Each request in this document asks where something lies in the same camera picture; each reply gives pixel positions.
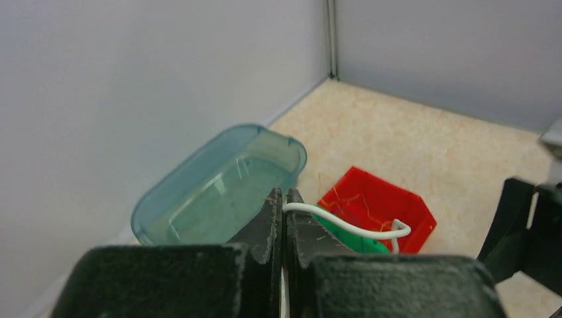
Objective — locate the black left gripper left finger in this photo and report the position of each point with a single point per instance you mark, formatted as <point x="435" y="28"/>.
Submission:
<point x="238" y="278"/>

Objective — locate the red plastic bin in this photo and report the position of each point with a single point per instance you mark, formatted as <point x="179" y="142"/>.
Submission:
<point x="371" y="203"/>

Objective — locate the green plastic bin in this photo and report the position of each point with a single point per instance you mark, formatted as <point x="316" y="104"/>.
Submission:
<point x="356" y="243"/>

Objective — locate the aluminium frame rail right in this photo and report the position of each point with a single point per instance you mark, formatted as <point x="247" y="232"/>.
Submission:
<point x="331" y="38"/>

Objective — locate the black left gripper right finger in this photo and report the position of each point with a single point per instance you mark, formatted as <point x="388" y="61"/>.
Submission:
<point x="324" y="278"/>

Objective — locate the teal transparent plastic tub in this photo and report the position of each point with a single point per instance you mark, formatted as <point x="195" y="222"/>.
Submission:
<point x="215" y="192"/>

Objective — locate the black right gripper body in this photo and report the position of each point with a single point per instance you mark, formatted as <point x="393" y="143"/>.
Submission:
<point x="525" y="234"/>

